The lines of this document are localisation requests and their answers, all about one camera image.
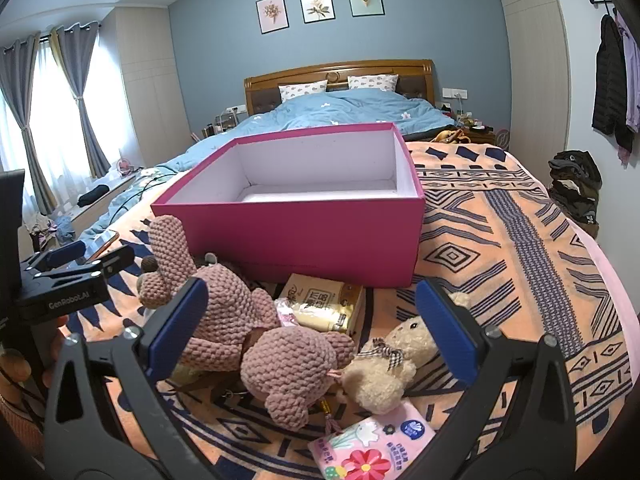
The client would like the orange patterned blanket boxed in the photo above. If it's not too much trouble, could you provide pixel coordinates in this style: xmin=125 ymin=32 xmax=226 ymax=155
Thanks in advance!
xmin=60 ymin=141 xmax=633 ymax=480

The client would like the purple jacket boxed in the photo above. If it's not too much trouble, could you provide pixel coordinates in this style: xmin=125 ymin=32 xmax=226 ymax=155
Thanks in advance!
xmin=615 ymin=10 xmax=640 ymax=163

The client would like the blue floral duvet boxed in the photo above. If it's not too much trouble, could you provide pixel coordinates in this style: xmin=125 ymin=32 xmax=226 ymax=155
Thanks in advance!
xmin=80 ymin=89 xmax=458 ymax=241

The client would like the bedside table with bottles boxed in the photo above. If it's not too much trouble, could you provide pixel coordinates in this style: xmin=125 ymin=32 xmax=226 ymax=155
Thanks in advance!
xmin=202 ymin=112 xmax=248 ymax=138

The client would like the smartphone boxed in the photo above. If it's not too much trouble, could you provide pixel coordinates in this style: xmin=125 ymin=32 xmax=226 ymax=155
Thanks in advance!
xmin=85 ymin=230 xmax=120 ymax=261

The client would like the yellow tissue pack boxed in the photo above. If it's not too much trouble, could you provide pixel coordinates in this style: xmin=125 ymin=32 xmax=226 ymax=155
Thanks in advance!
xmin=277 ymin=273 xmax=366 ymax=335

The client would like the pink cardboard box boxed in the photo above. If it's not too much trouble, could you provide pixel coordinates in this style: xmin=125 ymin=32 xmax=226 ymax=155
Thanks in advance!
xmin=151 ymin=122 xmax=427 ymax=288

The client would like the wooden nightstand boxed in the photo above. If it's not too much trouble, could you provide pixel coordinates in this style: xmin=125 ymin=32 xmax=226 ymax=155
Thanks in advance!
xmin=462 ymin=127 xmax=498 ymax=146

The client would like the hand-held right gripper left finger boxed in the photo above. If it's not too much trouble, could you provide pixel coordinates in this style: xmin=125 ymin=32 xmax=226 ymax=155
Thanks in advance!
xmin=42 ymin=276 xmax=231 ymax=480

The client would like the white patterned pillow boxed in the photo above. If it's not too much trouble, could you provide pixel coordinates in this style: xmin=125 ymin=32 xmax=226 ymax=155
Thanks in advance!
xmin=347 ymin=74 xmax=399 ymax=93
xmin=279 ymin=81 xmax=328 ymax=103

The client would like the gold keychain charm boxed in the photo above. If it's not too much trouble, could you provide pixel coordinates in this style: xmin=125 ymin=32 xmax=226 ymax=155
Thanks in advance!
xmin=319 ymin=399 xmax=342 ymax=435

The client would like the pink patterned pouch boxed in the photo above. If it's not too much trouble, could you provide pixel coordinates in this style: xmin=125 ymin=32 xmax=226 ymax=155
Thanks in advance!
xmin=274 ymin=297 xmax=302 ymax=329

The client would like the wooden bed headboard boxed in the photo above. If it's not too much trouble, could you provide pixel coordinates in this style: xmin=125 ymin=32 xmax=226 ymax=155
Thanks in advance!
xmin=244 ymin=59 xmax=435 ymax=117

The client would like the cream teddy bear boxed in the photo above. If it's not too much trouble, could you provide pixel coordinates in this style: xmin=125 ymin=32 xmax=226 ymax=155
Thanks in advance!
xmin=342 ymin=292 xmax=473 ymax=415

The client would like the person's left forearm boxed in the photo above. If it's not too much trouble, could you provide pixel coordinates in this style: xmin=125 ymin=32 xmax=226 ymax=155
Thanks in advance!
xmin=0 ymin=392 xmax=48 ymax=471

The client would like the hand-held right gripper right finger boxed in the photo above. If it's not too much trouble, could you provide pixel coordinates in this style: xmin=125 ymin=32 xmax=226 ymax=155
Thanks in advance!
xmin=400 ymin=278 xmax=596 ymax=480

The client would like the person's left hand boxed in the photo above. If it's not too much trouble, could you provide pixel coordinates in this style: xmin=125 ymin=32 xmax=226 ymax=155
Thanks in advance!
xmin=0 ymin=349 xmax=33 ymax=393

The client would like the pink crocheted plush toy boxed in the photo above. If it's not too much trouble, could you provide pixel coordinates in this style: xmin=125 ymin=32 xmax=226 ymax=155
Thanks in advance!
xmin=137 ymin=215 xmax=356 ymax=432

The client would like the pile of dark clothes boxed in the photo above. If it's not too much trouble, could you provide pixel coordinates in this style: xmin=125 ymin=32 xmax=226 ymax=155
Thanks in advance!
xmin=547 ymin=150 xmax=603 ymax=226

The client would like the pink flower tissue packet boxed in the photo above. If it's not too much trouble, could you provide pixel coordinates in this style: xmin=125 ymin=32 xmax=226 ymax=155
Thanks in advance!
xmin=307 ymin=399 xmax=438 ymax=480

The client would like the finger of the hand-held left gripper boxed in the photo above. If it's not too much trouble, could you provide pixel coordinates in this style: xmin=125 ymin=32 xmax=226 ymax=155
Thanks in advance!
xmin=30 ymin=246 xmax=136 ymax=286
xmin=21 ymin=240 xmax=87 ymax=274

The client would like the grey curtain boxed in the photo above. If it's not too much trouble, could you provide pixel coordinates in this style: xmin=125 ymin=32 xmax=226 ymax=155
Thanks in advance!
xmin=0 ymin=32 xmax=56 ymax=216
xmin=50 ymin=21 xmax=113 ymax=178

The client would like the black puffer jacket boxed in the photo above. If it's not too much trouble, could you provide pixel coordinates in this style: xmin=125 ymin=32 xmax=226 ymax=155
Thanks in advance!
xmin=591 ymin=14 xmax=635 ymax=153

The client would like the black cloth roll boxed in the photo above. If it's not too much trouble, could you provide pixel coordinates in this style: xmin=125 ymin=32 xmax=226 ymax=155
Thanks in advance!
xmin=76 ymin=185 xmax=110 ymax=207

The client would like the framed flower picture white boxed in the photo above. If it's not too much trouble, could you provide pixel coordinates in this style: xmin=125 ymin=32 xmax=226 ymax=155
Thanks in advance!
xmin=298 ymin=0 xmax=335 ymax=24

